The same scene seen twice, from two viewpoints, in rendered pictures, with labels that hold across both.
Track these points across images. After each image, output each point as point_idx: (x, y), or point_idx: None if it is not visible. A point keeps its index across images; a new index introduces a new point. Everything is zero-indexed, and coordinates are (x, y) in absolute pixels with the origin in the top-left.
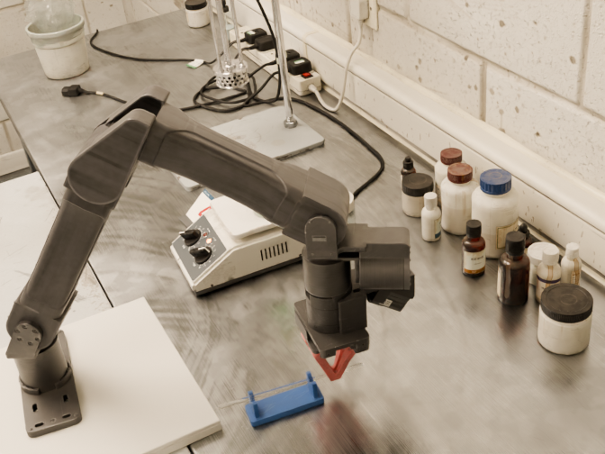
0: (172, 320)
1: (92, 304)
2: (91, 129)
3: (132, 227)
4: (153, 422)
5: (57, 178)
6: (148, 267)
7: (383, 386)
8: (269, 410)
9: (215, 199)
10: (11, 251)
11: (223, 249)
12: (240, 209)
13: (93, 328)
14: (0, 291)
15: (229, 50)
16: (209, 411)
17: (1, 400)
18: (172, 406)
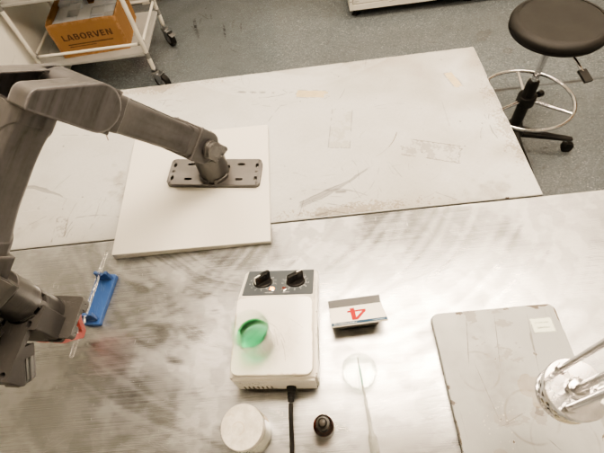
0: (235, 256)
1: (291, 210)
2: None
3: (386, 254)
4: (137, 220)
5: (518, 208)
6: (314, 254)
7: (64, 370)
8: (100, 287)
9: (309, 302)
10: (397, 167)
11: (245, 294)
12: (276, 319)
13: (253, 204)
14: (344, 159)
15: (587, 384)
16: (122, 251)
17: None
18: (143, 233)
